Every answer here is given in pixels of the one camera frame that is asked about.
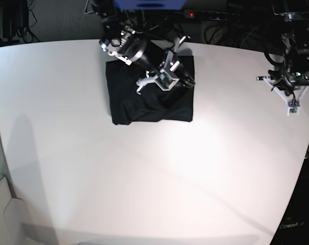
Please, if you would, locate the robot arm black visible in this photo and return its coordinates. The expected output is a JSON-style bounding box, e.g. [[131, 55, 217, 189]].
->
[[174, 1, 309, 115], [86, 1, 195, 94]]

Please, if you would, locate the black power strip red switch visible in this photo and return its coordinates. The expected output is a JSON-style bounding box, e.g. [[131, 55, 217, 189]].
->
[[183, 10, 240, 22]]

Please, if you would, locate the dark navy long-sleeve shirt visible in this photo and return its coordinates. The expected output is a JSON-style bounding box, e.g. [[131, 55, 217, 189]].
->
[[105, 60, 194, 125]]

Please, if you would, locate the black OpenArm base box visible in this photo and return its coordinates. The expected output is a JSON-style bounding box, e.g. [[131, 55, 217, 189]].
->
[[271, 158, 309, 244]]

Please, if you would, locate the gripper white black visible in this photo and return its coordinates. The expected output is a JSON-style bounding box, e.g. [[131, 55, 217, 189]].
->
[[256, 73, 309, 113], [136, 35, 196, 95]]

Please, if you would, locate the blue box at top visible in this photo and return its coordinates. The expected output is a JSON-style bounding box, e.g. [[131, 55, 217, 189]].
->
[[114, 0, 186, 10]]

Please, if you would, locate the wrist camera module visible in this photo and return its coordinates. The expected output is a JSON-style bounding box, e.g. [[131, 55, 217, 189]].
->
[[287, 101, 300, 116], [155, 72, 179, 91]]

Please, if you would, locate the black power adapter on floor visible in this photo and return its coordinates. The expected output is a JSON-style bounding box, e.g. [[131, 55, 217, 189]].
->
[[3, 5, 17, 41]]

